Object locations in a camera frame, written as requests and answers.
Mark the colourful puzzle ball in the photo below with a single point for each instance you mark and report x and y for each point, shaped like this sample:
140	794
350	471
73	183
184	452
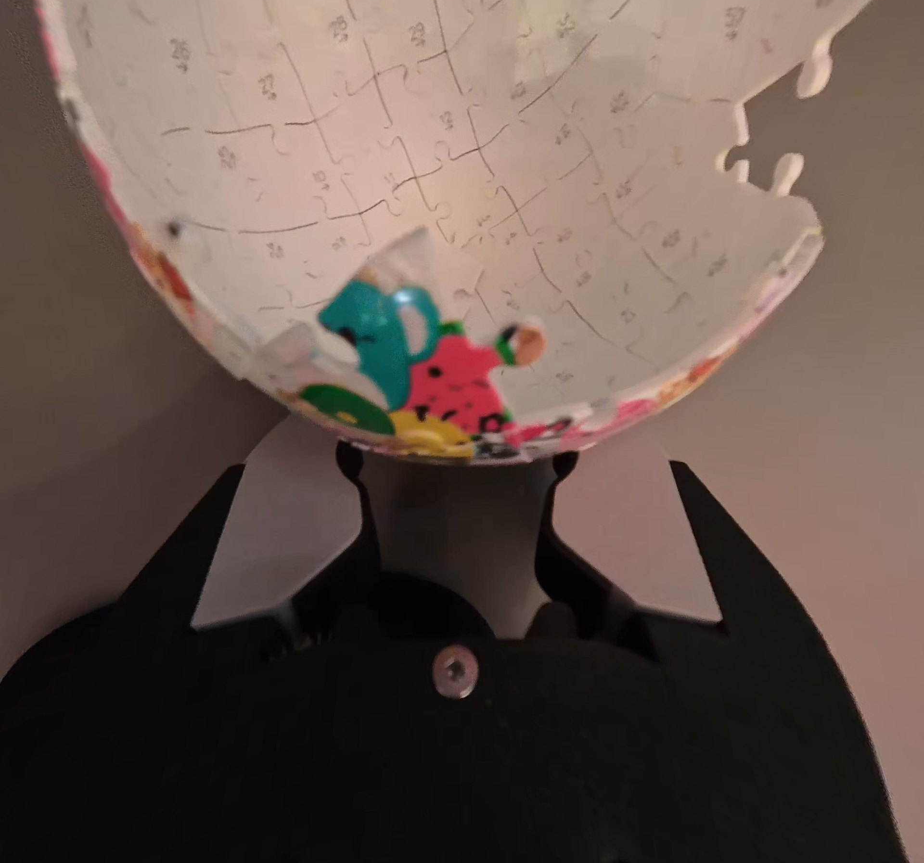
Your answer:
433	155

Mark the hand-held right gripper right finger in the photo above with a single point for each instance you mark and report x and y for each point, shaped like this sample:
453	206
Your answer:
635	531

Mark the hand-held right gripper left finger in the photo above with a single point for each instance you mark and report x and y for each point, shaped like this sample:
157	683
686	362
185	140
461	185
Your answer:
289	531

